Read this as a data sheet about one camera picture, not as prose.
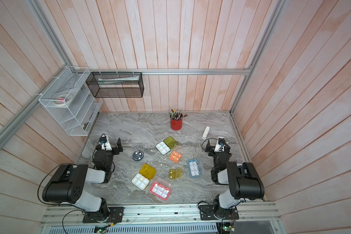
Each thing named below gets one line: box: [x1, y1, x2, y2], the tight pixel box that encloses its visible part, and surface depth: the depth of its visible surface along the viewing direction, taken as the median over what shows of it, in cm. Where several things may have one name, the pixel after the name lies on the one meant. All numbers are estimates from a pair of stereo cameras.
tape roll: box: [52, 94, 73, 107], surface depth 75 cm
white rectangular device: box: [201, 125, 211, 140], surface depth 106 cm
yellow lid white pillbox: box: [131, 163, 157, 191], surface depth 87 cm
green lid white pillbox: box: [155, 136, 179, 156], surface depth 103 cm
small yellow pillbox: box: [168, 168, 182, 180], surface depth 89 cm
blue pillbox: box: [187, 158, 201, 178], surface depth 91 cm
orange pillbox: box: [168, 150, 182, 164], surface depth 96 cm
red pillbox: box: [149, 181, 172, 201], surface depth 82 cm
